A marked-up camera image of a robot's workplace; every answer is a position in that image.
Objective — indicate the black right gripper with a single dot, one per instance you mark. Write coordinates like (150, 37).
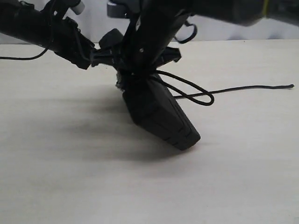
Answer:
(147, 36)

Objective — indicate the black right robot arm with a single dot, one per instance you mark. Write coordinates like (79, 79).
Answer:
(239, 12)

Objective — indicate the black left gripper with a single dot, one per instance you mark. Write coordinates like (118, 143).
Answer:
(71, 45)

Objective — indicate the black plastic carry case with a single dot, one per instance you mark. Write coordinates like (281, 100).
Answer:
(153, 108)

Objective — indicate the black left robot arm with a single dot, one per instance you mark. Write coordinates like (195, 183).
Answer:
(52, 30)

